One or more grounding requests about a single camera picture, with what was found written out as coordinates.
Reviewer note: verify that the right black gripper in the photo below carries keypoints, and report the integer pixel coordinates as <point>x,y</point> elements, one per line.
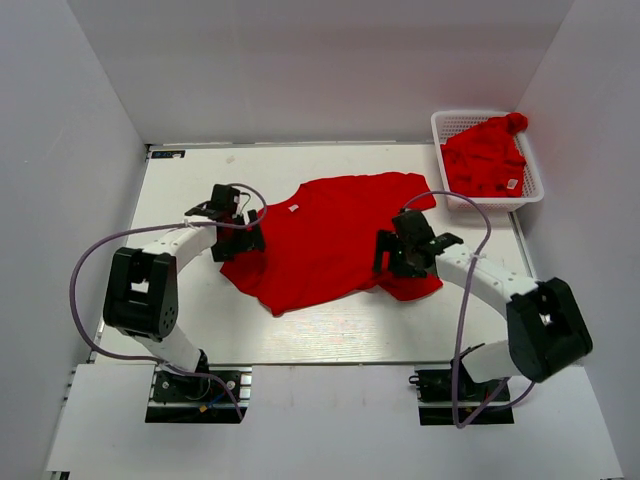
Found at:
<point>389,241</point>

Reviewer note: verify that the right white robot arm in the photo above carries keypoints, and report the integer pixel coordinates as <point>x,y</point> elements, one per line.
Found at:
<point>546,331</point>

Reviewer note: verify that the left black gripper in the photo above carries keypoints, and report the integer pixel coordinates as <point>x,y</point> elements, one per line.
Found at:
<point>251,239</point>

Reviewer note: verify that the red t shirts in basket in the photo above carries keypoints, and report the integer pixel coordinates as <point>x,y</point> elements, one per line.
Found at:
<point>483,161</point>

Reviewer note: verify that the black label sticker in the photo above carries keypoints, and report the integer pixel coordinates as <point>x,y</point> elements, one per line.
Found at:
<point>168,154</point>

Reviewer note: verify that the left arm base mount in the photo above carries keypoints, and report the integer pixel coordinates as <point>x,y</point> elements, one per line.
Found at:
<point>176,399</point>

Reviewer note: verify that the red t shirt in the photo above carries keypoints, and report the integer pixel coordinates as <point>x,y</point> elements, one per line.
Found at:
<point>320,243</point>

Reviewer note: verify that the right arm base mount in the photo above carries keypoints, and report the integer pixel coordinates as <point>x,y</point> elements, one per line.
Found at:
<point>434,395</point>

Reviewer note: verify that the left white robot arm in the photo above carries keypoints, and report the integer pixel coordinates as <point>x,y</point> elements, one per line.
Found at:
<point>142,294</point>

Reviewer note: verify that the white plastic basket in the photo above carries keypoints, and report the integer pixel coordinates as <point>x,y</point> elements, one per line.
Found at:
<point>446,124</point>

